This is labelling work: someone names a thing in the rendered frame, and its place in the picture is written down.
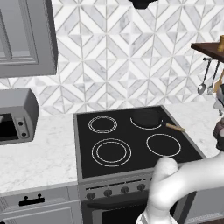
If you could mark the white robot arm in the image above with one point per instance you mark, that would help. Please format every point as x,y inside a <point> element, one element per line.
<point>186,179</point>

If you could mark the black hob stove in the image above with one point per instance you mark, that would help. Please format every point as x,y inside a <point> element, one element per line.
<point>116,163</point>

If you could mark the black stove knob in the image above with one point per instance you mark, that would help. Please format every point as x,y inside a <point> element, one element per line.
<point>108,192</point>
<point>124,190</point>
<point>141,187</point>
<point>90,195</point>

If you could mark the dark brown kettle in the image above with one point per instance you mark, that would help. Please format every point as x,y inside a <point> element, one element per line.
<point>220,135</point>

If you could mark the grey toaster oven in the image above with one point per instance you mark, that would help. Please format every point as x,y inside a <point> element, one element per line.
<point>20,108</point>

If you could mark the hanging metal spoon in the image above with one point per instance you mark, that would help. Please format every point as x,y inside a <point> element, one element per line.
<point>201,88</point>

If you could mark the hanging metal spatula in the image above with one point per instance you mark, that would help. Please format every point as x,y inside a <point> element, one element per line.
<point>211,87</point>

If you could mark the grey drawer front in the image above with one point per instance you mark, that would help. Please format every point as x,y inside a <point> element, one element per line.
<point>52,197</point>

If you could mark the black oven door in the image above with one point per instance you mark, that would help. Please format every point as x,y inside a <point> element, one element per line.
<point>116,217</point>

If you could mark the grey white mottled object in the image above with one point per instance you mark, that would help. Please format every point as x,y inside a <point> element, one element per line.
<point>220,97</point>

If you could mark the hanging wooden tool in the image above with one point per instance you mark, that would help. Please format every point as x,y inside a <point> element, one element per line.
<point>219,83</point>

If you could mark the black range hood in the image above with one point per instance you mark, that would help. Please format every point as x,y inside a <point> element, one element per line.
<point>142,3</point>

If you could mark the dark wooden shelf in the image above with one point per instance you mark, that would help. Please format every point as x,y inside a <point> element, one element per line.
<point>211,49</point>

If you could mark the tan figure on shelf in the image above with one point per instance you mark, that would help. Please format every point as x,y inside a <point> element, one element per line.
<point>222,43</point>

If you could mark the grey wall cupboard door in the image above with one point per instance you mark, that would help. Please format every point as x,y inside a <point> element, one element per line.
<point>26,35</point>

